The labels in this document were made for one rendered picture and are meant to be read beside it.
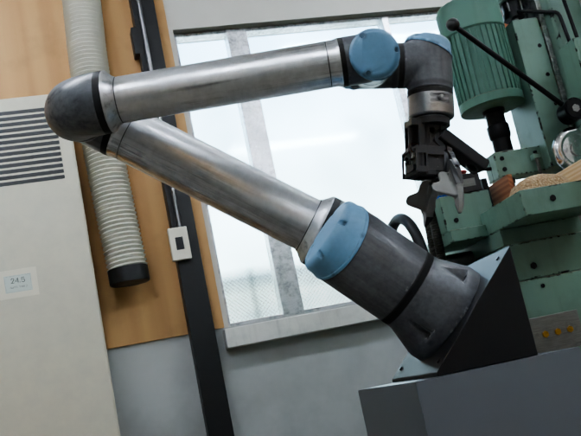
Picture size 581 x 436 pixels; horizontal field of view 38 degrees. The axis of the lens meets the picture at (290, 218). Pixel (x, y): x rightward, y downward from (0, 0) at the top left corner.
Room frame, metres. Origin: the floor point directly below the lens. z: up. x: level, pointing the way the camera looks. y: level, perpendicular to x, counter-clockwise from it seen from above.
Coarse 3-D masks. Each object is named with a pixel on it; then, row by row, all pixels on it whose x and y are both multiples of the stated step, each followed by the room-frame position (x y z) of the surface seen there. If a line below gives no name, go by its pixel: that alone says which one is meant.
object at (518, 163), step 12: (492, 156) 2.17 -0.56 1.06; (504, 156) 2.17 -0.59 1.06; (516, 156) 2.18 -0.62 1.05; (528, 156) 2.18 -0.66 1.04; (540, 156) 2.19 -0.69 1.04; (492, 168) 2.19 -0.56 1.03; (504, 168) 2.16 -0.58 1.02; (516, 168) 2.18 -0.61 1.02; (528, 168) 2.18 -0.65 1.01; (492, 180) 2.21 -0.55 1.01
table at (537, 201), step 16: (528, 192) 1.84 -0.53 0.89; (544, 192) 1.85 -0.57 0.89; (560, 192) 1.86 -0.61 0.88; (576, 192) 1.87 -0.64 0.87; (496, 208) 1.97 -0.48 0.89; (512, 208) 1.89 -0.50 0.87; (528, 208) 1.84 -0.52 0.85; (544, 208) 1.85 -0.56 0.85; (560, 208) 1.86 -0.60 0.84; (576, 208) 1.89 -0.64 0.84; (496, 224) 1.99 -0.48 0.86; (512, 224) 1.93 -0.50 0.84; (528, 224) 1.99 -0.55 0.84; (448, 240) 2.05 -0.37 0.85; (464, 240) 2.05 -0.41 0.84
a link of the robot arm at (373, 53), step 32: (384, 32) 1.39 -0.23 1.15; (192, 64) 1.43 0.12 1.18; (224, 64) 1.42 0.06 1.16; (256, 64) 1.41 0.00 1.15; (288, 64) 1.41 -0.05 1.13; (320, 64) 1.41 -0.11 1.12; (352, 64) 1.40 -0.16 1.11; (384, 64) 1.40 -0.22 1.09; (64, 96) 1.42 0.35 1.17; (96, 96) 1.40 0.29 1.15; (128, 96) 1.42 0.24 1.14; (160, 96) 1.42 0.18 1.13; (192, 96) 1.43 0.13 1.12; (224, 96) 1.43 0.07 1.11; (256, 96) 1.44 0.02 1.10; (64, 128) 1.46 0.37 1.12; (96, 128) 1.44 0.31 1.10
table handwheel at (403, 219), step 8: (400, 216) 2.08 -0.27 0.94; (408, 216) 2.06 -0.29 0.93; (392, 224) 2.15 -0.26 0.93; (408, 224) 2.04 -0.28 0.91; (416, 224) 2.04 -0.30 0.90; (408, 232) 2.04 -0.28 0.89; (416, 232) 2.02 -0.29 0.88; (416, 240) 2.01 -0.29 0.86; (424, 240) 2.01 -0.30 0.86; (424, 248) 2.00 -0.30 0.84; (448, 256) 2.15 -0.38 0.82; (456, 256) 2.15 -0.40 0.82; (464, 256) 2.15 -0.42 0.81; (472, 256) 2.16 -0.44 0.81; (464, 264) 2.16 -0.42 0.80
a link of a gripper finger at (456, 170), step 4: (452, 156) 1.55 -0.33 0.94; (448, 160) 1.55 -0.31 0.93; (452, 160) 1.54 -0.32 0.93; (456, 160) 1.54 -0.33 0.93; (448, 164) 1.55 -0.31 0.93; (452, 164) 1.53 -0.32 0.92; (456, 164) 1.53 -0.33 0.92; (448, 168) 1.55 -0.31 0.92; (452, 168) 1.54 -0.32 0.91; (456, 168) 1.53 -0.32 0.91; (460, 168) 1.53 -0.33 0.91; (452, 172) 1.53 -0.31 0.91; (456, 172) 1.53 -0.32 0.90; (460, 172) 1.53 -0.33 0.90; (456, 176) 1.53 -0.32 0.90; (460, 176) 1.53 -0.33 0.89; (456, 180) 1.53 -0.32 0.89; (460, 180) 1.53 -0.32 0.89
